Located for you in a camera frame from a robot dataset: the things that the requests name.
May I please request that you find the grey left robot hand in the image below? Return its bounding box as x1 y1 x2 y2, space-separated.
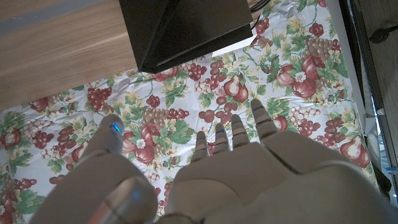
29 98 398 224

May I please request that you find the floral fruit print backdrop cloth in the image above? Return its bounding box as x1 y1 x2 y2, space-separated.
0 0 379 224

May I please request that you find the dark brown door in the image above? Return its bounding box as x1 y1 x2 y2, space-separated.
351 0 398 110

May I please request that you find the grey tape strip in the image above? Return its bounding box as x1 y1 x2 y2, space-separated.
0 0 105 35

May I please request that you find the black door handle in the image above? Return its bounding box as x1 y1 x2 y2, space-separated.
369 24 398 44

